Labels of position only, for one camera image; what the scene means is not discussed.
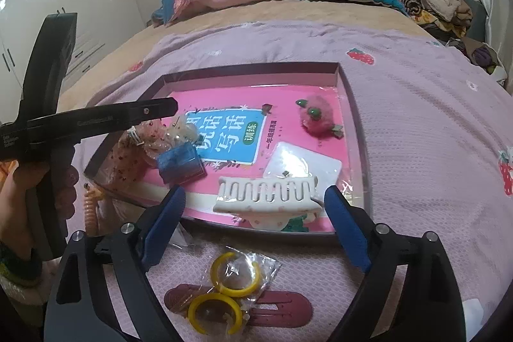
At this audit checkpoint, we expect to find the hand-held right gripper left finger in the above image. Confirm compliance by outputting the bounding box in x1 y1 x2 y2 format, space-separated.
44 186 187 342

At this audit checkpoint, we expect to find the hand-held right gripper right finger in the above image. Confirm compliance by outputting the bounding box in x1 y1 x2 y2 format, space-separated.
324 185 469 342

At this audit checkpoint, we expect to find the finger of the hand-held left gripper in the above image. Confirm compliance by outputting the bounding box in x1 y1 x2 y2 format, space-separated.
28 97 179 144
18 13 78 123

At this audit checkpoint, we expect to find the sheer dotted bow hair clip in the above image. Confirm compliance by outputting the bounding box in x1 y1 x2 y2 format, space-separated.
106 115 201 186

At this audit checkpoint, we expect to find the orange coil hair tie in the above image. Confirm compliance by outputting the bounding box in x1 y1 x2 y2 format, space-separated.
82 184 99 236

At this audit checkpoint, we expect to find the small blue box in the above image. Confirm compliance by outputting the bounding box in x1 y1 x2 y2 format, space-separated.
156 144 207 182

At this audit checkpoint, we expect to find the yellow hoop earring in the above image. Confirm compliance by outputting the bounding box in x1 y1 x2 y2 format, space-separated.
188 292 243 332
210 252 262 295

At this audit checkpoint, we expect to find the white earring card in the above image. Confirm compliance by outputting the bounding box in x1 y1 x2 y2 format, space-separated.
262 142 353 186

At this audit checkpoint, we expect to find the white claw hair clip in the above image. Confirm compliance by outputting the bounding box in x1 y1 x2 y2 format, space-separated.
212 174 321 232

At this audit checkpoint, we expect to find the maroon snap hair clip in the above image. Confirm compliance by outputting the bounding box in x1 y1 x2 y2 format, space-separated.
164 284 313 328

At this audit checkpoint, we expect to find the pink fluffy hair clip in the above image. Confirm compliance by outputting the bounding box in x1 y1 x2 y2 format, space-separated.
296 94 344 138

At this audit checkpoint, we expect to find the shallow cardboard box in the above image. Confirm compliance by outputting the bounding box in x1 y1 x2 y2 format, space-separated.
83 62 371 234

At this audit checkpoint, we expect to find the person's left forearm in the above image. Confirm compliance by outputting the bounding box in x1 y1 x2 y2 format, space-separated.
0 240 43 288

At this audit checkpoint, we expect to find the person's left hand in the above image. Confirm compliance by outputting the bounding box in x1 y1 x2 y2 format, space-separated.
0 162 80 251

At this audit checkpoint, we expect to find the clear plastic packet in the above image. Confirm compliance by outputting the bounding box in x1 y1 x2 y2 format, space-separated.
172 224 198 249

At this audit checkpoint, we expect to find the small clear earring bag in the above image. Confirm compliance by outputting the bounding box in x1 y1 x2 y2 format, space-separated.
212 251 282 296

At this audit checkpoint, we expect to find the pink book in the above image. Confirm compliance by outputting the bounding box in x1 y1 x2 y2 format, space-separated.
96 83 367 234

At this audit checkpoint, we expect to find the purple printed blanket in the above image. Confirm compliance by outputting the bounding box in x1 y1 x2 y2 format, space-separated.
56 19 513 342

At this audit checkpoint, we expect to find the tan bedsheet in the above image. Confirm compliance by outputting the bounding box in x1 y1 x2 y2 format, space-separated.
56 0 417 114

